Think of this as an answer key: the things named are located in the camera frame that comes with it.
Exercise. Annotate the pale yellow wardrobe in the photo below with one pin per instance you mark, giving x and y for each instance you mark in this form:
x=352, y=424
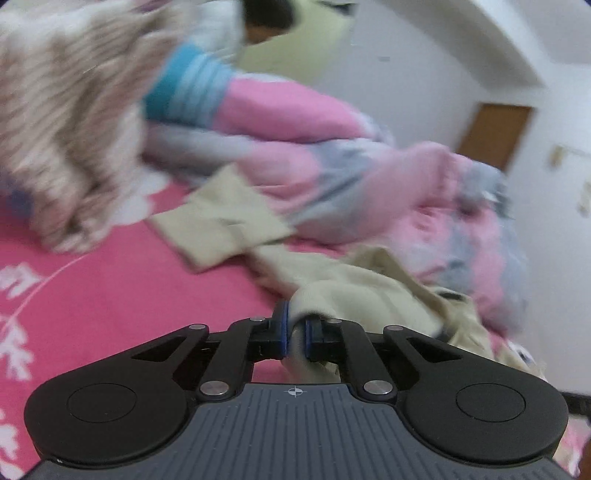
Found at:
x=314, y=46

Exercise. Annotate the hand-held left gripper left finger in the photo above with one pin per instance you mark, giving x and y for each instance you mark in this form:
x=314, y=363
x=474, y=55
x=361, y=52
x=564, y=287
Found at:
x=280, y=332

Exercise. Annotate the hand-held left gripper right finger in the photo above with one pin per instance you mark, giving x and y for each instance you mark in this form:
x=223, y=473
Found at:
x=311, y=341

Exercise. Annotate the beige hanging cloth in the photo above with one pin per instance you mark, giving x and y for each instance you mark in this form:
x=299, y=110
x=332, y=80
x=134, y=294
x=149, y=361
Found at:
x=585, y=198

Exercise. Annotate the pink grey floral quilt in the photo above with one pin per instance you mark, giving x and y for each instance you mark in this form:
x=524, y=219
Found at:
x=286, y=152

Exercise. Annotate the brown wooden door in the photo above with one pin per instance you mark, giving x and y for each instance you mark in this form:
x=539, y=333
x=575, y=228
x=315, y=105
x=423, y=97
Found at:
x=494, y=134

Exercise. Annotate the yellow hanging ornament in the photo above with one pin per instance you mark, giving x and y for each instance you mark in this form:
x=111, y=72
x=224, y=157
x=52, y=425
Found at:
x=558, y=157

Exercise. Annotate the wall hook rack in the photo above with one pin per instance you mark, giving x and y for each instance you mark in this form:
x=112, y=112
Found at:
x=577, y=152

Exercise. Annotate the beige zip jacket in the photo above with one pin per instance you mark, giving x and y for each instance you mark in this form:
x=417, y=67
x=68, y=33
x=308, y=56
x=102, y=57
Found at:
x=360, y=286

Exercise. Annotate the beige white knitted blanket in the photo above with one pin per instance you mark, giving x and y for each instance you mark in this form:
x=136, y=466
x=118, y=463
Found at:
x=60, y=115

